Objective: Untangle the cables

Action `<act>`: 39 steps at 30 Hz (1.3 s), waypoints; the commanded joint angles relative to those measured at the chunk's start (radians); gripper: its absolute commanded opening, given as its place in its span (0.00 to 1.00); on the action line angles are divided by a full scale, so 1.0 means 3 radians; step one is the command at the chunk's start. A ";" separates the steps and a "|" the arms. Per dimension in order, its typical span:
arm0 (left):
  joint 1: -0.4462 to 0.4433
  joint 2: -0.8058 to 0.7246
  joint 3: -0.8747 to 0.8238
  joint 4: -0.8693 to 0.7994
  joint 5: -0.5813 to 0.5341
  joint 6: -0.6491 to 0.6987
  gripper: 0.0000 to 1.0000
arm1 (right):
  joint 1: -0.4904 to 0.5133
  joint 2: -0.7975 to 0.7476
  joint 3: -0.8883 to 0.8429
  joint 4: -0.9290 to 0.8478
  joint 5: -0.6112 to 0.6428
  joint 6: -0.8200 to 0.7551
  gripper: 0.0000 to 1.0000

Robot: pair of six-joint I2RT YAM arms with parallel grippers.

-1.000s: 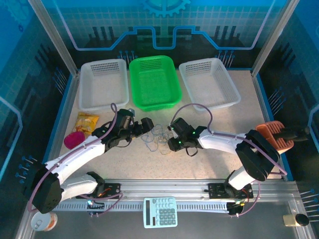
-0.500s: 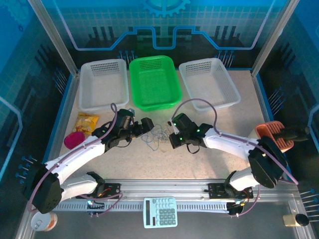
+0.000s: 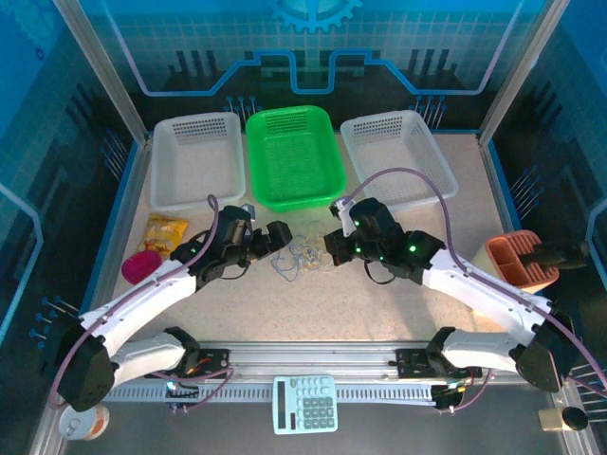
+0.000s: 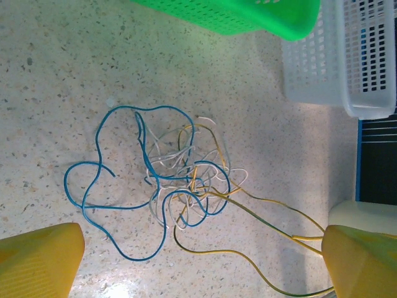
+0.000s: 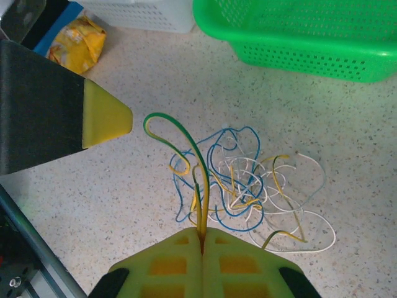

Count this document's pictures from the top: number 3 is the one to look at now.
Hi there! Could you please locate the green plastic basket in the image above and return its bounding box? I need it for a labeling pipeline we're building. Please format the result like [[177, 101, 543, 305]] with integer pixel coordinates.
[[245, 104, 348, 214]]

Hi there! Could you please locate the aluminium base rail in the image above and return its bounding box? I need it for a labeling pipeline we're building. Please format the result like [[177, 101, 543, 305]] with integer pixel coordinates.
[[196, 339, 440, 378]]

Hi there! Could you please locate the light blue calculator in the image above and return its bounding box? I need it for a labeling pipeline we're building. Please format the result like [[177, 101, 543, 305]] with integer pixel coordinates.
[[272, 374, 340, 436]]

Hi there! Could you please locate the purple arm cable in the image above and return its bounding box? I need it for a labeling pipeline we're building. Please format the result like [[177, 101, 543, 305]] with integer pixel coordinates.
[[345, 168, 607, 414], [46, 193, 236, 413]]

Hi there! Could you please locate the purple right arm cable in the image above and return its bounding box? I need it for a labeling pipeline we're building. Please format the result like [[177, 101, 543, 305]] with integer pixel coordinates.
[[345, 168, 607, 414]]

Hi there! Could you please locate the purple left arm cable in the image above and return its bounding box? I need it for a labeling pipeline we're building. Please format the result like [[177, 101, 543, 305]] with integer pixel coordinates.
[[46, 193, 236, 413]]

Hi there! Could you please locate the orange and cream holder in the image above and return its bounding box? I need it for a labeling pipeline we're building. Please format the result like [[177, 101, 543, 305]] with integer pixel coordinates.
[[473, 229, 561, 295]]

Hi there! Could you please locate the black handle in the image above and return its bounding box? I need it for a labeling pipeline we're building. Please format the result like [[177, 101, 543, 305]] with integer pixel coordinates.
[[521, 240, 592, 272]]

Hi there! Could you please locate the white plastic basket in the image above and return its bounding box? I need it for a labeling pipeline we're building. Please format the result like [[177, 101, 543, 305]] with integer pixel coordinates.
[[340, 110, 460, 213], [149, 112, 248, 212]]

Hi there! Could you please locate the pink bowl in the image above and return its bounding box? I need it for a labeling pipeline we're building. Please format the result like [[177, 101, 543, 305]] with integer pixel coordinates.
[[120, 249, 162, 285]]

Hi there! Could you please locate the white slotted cable duct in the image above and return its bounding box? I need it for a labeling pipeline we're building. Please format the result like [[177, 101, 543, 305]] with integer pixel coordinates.
[[107, 382, 437, 405]]

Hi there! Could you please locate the yellow snack bag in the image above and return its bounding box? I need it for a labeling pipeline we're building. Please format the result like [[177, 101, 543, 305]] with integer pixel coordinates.
[[137, 212, 191, 260]]

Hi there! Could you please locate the aluminium frame post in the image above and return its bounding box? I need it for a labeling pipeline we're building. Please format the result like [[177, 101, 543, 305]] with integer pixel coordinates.
[[476, 0, 570, 146], [50, 0, 156, 146]]

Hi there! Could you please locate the beige block with black knob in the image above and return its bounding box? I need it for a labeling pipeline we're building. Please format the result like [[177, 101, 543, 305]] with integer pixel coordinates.
[[538, 405, 590, 432]]

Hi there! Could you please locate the thin blue cable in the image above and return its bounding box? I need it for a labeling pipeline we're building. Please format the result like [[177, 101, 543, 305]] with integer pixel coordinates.
[[269, 234, 328, 284]]

